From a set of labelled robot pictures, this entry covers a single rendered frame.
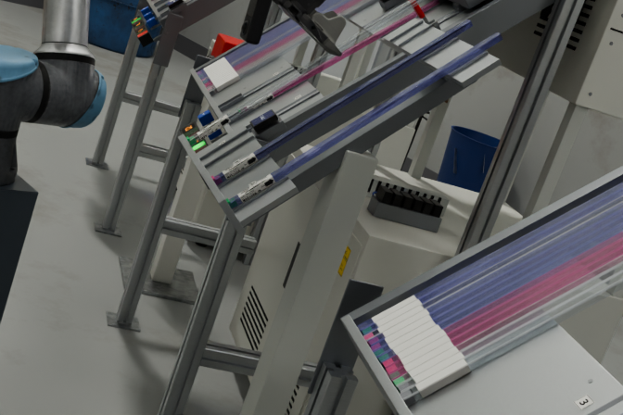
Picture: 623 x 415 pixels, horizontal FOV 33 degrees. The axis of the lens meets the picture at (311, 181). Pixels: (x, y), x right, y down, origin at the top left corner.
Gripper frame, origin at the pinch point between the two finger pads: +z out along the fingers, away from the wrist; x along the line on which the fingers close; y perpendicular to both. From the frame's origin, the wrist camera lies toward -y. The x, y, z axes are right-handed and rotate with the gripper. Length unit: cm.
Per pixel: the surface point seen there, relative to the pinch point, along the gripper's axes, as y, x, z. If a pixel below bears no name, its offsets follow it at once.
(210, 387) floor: -76, 59, 64
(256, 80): -13, 55, 14
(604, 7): 48, 16, 43
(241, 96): -17, 47, 11
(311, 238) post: -25.4, -12.0, 16.6
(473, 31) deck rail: 23.9, 14.6, 24.3
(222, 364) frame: -58, 12, 35
